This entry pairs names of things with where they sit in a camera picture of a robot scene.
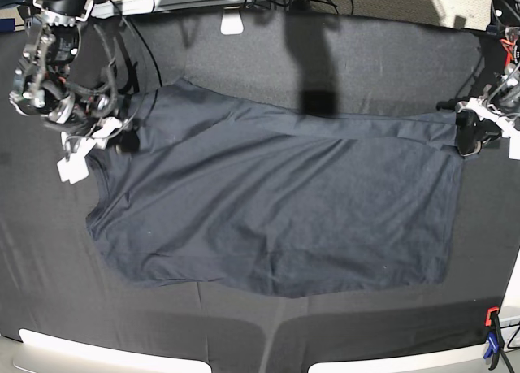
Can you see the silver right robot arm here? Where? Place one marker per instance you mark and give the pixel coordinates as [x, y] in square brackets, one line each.
[86, 118]

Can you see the black table cover cloth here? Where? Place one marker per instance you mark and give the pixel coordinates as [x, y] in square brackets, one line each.
[54, 281]

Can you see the dark navy t-shirt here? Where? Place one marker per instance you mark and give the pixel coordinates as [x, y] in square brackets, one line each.
[272, 201]

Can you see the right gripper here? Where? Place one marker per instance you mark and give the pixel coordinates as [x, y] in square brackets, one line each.
[73, 168]

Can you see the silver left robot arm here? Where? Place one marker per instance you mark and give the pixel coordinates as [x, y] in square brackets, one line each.
[503, 28]

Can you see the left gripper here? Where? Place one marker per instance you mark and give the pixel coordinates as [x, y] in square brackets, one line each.
[479, 125]

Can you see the orange blue clamp near right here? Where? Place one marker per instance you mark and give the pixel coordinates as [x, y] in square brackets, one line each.
[495, 342]

